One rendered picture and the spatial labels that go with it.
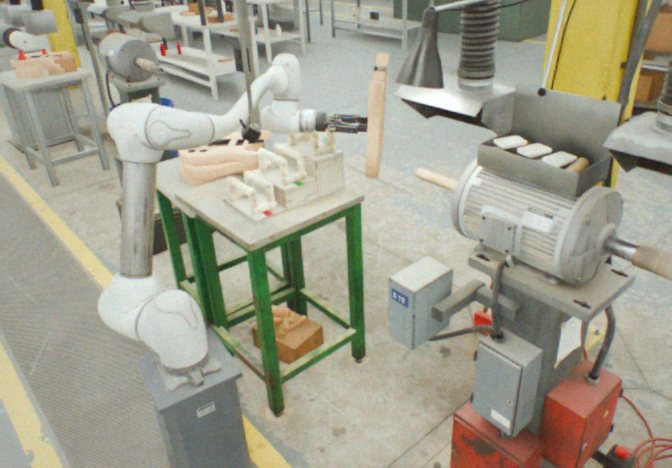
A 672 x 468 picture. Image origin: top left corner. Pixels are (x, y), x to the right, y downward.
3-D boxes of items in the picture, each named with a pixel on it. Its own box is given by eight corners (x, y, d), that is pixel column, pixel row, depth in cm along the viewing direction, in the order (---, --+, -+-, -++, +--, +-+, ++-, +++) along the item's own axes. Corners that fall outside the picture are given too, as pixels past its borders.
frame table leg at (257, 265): (286, 414, 255) (264, 244, 212) (276, 420, 252) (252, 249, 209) (279, 407, 259) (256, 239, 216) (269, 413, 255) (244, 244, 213)
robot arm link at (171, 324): (185, 376, 173) (172, 319, 162) (143, 358, 181) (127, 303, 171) (219, 343, 185) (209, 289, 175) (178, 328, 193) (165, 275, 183)
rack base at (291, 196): (319, 198, 237) (317, 178, 233) (287, 211, 228) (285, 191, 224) (282, 179, 256) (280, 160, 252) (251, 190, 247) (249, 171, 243)
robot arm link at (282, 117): (297, 136, 210) (298, 100, 207) (257, 133, 212) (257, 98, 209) (303, 133, 221) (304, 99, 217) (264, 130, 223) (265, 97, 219)
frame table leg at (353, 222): (366, 360, 283) (361, 201, 240) (358, 366, 279) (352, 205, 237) (359, 355, 286) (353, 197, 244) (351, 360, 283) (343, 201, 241)
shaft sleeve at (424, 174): (466, 195, 167) (470, 185, 167) (460, 194, 165) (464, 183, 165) (421, 178, 180) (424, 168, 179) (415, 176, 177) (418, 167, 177)
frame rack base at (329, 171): (345, 188, 245) (344, 151, 237) (318, 199, 237) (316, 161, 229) (308, 170, 264) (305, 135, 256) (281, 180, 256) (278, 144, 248)
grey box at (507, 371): (532, 421, 163) (558, 263, 137) (511, 441, 158) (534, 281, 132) (489, 392, 174) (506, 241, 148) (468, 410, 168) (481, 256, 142)
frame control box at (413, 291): (501, 356, 159) (510, 281, 147) (452, 395, 147) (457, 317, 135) (434, 317, 176) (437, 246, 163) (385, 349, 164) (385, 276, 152)
